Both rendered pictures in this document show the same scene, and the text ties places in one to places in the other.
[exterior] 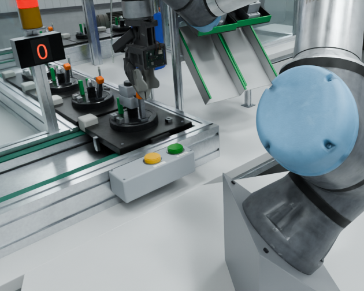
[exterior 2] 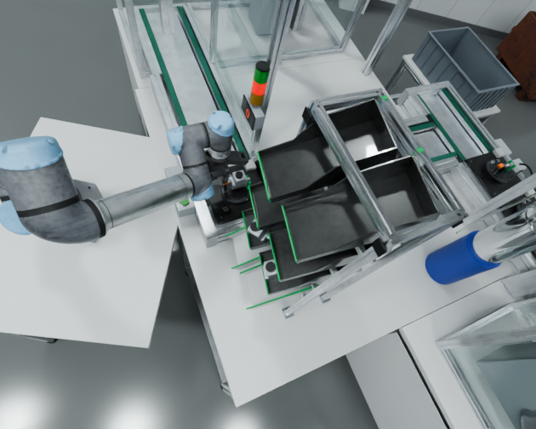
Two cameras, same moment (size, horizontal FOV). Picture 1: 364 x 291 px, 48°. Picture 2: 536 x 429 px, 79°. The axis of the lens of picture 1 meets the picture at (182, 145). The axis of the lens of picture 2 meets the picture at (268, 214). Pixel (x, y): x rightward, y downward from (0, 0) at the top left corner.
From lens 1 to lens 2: 1.49 m
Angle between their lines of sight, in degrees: 64
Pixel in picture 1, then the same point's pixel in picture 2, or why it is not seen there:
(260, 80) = (255, 296)
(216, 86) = (245, 248)
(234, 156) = (201, 257)
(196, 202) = (161, 214)
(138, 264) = (128, 176)
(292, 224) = not seen: hidden behind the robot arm
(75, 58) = (471, 198)
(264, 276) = not seen: hidden behind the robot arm
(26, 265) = (154, 138)
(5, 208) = (168, 122)
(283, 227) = not seen: hidden behind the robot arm
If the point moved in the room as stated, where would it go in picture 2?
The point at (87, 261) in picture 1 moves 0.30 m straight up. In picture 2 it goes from (144, 158) to (131, 111)
